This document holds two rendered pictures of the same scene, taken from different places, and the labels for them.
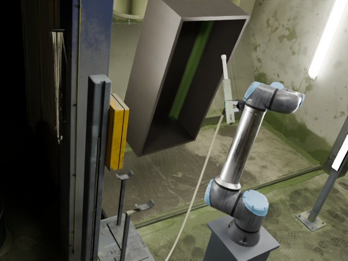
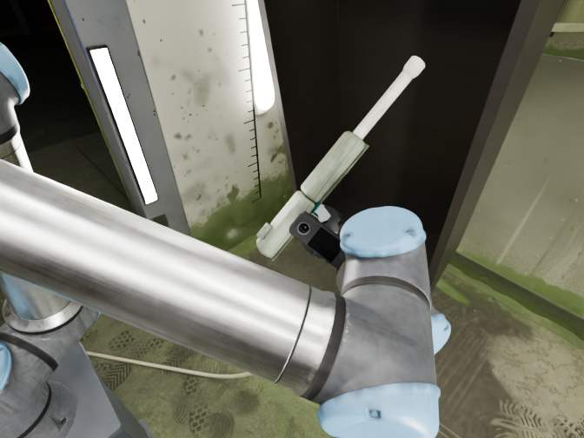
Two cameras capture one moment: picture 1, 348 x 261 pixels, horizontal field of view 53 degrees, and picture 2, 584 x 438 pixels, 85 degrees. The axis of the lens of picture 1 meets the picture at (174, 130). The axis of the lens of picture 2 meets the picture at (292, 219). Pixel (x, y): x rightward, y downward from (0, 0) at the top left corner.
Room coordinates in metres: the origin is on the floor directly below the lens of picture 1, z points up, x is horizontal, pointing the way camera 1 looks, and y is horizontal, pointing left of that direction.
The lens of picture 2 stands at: (2.06, -0.85, 1.52)
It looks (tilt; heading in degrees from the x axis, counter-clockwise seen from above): 40 degrees down; 82
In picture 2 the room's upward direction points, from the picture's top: straight up
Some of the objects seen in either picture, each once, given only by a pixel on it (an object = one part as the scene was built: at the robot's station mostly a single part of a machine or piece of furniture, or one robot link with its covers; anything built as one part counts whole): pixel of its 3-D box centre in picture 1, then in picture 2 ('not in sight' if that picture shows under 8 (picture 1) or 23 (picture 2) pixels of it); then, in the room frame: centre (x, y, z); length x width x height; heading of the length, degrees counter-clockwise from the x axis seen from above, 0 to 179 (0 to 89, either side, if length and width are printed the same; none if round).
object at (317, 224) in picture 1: (310, 220); not in sight; (2.43, -1.36, 0.01); 0.20 x 0.20 x 0.01; 37
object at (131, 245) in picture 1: (125, 216); not in sight; (1.13, 0.14, 0.95); 0.26 x 0.15 x 0.32; 37
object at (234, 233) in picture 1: (245, 227); (21, 417); (1.47, -0.50, 0.69); 0.19 x 0.19 x 0.10
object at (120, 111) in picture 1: (112, 132); not in sight; (1.06, 0.22, 1.42); 0.12 x 0.06 x 0.26; 37
